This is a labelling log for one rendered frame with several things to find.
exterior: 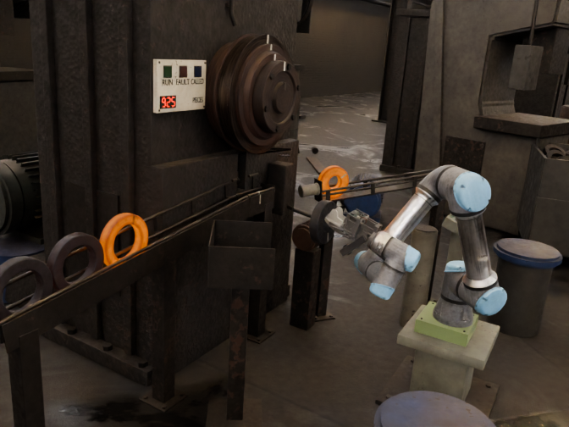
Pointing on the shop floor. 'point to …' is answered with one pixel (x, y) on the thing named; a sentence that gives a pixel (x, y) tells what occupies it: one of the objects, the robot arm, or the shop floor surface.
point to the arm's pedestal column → (440, 381)
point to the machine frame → (143, 159)
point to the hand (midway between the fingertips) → (324, 216)
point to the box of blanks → (546, 197)
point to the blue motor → (370, 203)
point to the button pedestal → (453, 240)
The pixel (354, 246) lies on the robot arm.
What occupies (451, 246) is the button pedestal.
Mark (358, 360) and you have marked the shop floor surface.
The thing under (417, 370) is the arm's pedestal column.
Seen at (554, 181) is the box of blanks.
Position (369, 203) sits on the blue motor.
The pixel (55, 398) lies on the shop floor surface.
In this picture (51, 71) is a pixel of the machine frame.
